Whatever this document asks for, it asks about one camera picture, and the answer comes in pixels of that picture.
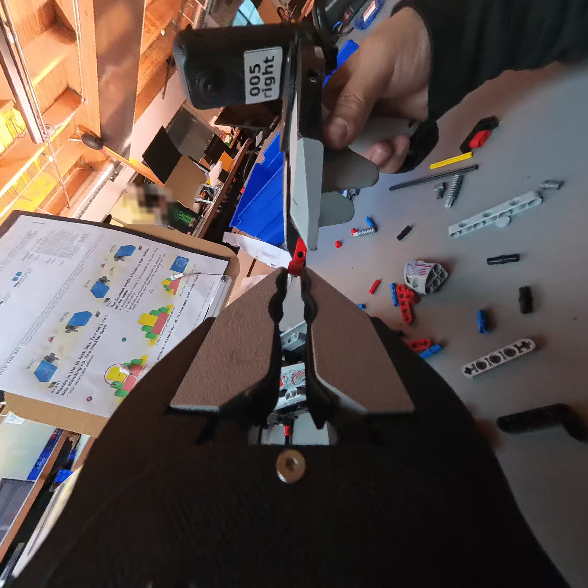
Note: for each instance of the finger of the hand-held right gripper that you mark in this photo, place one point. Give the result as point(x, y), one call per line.
point(337, 209)
point(305, 183)

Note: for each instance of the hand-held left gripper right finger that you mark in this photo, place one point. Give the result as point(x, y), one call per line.
point(358, 358)

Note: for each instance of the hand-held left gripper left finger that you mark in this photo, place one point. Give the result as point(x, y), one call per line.
point(229, 358)

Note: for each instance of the red brick tooth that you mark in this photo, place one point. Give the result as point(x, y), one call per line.
point(298, 257)

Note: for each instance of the short red holed brick beam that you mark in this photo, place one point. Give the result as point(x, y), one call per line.
point(419, 344)

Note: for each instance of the grey red brick vehicle model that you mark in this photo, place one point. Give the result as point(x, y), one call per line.
point(291, 381)

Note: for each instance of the person's right forearm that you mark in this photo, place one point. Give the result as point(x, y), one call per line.
point(505, 36)

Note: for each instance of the grey curved Lego panel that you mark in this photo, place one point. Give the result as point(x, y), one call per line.
point(425, 275)

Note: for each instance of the small grey brick connector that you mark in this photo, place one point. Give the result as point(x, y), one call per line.
point(352, 194)

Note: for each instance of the red tipped grey brick spring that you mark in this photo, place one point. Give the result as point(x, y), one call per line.
point(365, 231)

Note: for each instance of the white clip bar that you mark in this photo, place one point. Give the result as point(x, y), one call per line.
point(219, 294)

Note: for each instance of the long black brick beam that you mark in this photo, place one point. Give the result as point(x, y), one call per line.
point(404, 232)

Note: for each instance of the thin red brick beam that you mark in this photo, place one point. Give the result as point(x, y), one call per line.
point(375, 286)

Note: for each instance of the red T-shaped brick beam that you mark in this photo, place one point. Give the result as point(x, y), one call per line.
point(406, 298)

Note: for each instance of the long dark grey brick axle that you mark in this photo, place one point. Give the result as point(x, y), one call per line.
point(432, 178)

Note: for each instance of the small grey brick axle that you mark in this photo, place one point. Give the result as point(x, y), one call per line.
point(454, 190)

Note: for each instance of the yellow brick axle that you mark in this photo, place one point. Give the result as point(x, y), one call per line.
point(450, 160)

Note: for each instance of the white brick beam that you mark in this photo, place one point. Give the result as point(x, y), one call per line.
point(498, 358)

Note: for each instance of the light grey brick beam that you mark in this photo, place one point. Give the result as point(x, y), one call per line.
point(496, 213)

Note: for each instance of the black red brick piece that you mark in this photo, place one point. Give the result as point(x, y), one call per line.
point(480, 133)

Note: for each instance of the white instruction sheet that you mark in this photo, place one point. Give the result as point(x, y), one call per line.
point(69, 298)

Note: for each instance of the black brick pin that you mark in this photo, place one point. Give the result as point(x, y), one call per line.
point(503, 259)
point(526, 299)

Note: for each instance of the brown instruction board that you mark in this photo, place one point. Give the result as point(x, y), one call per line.
point(46, 404)

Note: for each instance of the black angled brick beam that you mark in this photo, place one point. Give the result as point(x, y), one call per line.
point(542, 418)

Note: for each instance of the small grey brick piece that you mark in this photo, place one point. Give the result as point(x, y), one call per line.
point(551, 185)

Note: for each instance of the dark computer monitor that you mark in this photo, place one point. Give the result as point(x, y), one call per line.
point(13, 510)

